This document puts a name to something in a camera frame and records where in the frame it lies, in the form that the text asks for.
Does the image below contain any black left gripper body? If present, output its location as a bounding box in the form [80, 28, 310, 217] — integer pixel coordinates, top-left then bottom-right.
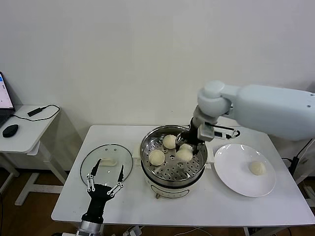
[81, 183, 113, 224]

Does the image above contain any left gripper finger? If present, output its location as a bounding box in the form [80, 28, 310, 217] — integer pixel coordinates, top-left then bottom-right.
[107, 164, 125, 197]
[86, 159, 102, 192]

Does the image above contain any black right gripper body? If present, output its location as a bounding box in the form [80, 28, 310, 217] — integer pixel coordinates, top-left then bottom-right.
[182, 118, 204, 148]

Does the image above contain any white steamed baozi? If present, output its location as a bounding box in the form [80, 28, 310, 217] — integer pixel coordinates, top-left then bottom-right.
[249, 161, 267, 176]
[148, 149, 166, 166]
[175, 144, 193, 162]
[162, 134, 177, 150]

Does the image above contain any glass pot lid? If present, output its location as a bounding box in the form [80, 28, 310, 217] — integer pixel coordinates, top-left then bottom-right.
[80, 144, 134, 191]

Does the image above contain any perforated steel steamer basket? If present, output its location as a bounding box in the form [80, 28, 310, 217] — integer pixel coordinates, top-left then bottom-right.
[139, 125, 208, 182]

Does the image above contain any steel steamer pot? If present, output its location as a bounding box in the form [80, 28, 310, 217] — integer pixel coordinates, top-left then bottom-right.
[132, 145, 214, 200]

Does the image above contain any white round plate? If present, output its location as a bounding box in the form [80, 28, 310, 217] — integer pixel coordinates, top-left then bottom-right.
[213, 144, 276, 197]

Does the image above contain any white power strip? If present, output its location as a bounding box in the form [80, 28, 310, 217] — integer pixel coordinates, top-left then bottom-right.
[122, 225, 144, 236]

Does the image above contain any white side desk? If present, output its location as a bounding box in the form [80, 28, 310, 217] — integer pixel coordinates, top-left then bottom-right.
[0, 105, 69, 207]

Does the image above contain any black usb adapter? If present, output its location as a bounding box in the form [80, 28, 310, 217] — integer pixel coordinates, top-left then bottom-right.
[27, 107, 48, 118]

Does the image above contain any black computer mouse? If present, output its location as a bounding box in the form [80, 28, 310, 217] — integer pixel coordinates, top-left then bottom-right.
[1, 124, 19, 138]

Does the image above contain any white equipment stand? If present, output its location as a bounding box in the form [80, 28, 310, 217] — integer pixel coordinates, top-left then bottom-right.
[292, 140, 315, 205]

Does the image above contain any black laptop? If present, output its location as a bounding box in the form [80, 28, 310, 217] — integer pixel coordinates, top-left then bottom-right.
[0, 72, 16, 128]

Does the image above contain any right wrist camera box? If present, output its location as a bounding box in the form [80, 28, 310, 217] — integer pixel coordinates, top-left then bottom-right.
[198, 123, 241, 142]

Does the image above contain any thin black laptop cable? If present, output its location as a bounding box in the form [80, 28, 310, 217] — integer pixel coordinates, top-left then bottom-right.
[9, 105, 61, 122]

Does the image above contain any black power cable with plug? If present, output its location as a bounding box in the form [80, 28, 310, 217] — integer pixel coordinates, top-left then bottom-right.
[282, 139, 315, 174]

